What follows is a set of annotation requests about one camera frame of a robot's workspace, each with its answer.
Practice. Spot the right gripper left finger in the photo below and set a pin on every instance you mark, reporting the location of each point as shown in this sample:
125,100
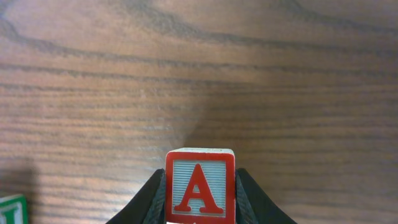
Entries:
136,210

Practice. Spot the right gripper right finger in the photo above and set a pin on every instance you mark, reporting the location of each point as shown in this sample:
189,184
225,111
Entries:
253,205

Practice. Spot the red letter A block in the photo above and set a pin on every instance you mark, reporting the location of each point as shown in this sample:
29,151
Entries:
200,186

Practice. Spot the white block upper left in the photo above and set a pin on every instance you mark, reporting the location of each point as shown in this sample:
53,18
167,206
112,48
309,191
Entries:
14,209

